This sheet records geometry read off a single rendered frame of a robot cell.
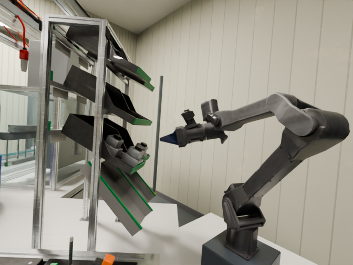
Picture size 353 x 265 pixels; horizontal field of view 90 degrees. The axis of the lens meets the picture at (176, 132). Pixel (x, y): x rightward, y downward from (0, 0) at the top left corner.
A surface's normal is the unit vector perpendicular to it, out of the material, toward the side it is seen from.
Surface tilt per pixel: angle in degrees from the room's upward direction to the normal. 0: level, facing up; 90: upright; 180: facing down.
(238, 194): 67
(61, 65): 90
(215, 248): 0
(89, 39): 90
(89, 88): 90
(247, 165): 90
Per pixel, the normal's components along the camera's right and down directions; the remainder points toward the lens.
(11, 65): 0.68, 0.07
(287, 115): -0.93, -0.05
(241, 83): -0.73, -0.03
